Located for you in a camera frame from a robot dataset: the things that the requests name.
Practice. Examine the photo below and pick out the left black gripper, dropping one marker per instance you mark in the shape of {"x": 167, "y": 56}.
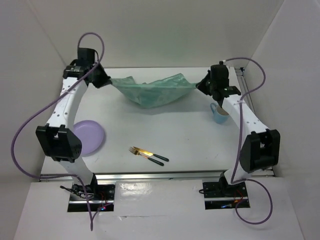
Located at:
{"x": 104, "y": 80}

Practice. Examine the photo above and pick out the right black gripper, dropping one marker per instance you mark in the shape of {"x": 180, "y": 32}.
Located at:
{"x": 201, "y": 85}

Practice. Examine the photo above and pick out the green patterned cloth placemat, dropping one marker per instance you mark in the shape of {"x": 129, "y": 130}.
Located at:
{"x": 154, "y": 94}

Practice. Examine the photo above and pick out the purple plastic plate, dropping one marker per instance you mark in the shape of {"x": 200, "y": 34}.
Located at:
{"x": 91, "y": 134}

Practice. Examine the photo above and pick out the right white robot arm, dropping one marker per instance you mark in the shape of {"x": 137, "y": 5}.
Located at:
{"x": 231, "y": 95}

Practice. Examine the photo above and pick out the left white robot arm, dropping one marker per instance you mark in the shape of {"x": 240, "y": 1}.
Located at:
{"x": 56, "y": 137}

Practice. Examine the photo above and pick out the light blue mug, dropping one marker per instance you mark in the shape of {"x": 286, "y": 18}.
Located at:
{"x": 220, "y": 116}

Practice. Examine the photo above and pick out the aluminium rail front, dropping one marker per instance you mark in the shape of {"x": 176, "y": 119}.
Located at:
{"x": 162, "y": 175}

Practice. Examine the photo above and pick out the aluminium rail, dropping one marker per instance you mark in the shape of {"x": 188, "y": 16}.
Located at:
{"x": 162, "y": 175}
{"x": 250, "y": 100}

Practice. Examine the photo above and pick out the gold knife green handle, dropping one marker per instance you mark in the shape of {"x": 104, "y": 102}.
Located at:
{"x": 150, "y": 154}

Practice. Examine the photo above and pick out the aluminium rail right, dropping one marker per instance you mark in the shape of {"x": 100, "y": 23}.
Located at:
{"x": 250, "y": 100}

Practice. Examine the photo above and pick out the gold fork green handle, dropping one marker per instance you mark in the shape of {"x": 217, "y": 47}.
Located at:
{"x": 137, "y": 153}

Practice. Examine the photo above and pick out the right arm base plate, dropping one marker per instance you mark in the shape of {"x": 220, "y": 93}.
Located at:
{"x": 217, "y": 198}

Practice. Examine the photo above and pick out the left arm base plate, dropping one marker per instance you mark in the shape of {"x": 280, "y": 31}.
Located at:
{"x": 102, "y": 200}

